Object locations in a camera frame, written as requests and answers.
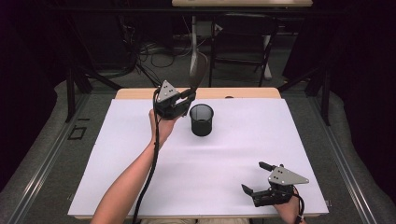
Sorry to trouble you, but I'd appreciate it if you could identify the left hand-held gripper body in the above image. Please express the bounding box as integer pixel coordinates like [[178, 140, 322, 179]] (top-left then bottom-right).
[[154, 79, 189, 121]]

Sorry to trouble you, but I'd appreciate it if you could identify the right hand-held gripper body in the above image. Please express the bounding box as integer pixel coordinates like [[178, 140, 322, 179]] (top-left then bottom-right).
[[252, 164, 310, 208]]

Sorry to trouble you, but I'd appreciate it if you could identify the black mesh pen cup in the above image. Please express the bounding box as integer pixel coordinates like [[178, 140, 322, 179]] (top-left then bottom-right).
[[189, 103, 215, 137]]

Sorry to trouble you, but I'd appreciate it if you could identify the person's left hand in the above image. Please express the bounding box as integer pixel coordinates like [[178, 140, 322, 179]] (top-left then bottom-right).
[[148, 108, 182, 146]]

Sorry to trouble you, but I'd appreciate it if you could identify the person's right hand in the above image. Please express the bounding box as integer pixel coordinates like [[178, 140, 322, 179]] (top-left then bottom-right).
[[273, 193, 305, 224]]

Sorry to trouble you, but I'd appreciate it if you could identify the white table board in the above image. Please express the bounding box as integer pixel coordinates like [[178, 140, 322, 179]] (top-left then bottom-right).
[[67, 97, 330, 217]]

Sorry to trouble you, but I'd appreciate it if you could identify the wooden table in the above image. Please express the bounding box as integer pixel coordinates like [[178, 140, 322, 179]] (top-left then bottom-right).
[[67, 87, 330, 220]]

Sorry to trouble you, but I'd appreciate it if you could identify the white desk leg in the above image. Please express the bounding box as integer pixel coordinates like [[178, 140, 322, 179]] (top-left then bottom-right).
[[189, 15, 201, 79], [262, 34, 274, 79]]

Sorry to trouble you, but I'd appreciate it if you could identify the white power box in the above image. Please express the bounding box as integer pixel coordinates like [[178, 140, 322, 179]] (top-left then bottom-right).
[[195, 20, 224, 39]]

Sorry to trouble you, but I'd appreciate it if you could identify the black folding chair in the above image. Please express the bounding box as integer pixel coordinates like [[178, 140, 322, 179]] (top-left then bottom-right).
[[208, 12, 280, 89]]

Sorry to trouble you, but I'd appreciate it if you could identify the black metal stand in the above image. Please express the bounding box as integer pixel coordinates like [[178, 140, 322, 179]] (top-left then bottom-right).
[[277, 60, 332, 127], [64, 60, 123, 124]]

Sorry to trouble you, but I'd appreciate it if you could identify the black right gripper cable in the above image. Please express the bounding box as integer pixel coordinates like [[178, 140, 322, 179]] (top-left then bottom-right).
[[291, 186, 307, 224]]

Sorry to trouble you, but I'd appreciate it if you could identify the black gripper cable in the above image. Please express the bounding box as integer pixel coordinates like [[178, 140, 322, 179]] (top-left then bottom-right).
[[291, 186, 307, 224], [132, 88, 162, 224]]

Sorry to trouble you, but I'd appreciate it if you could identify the bundle of floor cables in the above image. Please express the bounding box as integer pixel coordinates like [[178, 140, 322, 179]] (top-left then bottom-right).
[[122, 18, 176, 89]]

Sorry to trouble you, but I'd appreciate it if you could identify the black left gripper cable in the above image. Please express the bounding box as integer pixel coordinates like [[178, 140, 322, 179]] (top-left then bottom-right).
[[132, 88, 162, 224]]

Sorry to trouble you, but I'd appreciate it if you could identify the aluminium floor rail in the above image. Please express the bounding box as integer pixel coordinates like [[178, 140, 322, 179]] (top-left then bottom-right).
[[307, 95, 378, 224], [6, 92, 92, 224]]

